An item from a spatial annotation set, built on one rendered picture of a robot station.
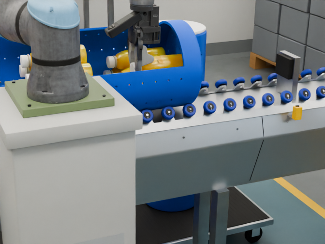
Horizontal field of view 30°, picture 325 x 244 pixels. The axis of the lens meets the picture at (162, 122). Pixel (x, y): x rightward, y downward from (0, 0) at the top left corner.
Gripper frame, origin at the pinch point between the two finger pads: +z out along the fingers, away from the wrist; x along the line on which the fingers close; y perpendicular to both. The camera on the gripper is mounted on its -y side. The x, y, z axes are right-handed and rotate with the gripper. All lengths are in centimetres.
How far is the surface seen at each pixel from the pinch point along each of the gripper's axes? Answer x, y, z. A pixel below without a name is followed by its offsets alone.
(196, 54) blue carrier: -7.1, 17.9, -5.3
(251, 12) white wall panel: 349, 255, 67
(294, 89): 1, 62, 13
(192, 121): -5.9, 18.5, 17.8
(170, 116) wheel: -6.2, 10.5, 14.8
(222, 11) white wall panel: 348, 222, 64
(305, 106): -6, 63, 17
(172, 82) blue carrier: -8.6, 9.7, 2.5
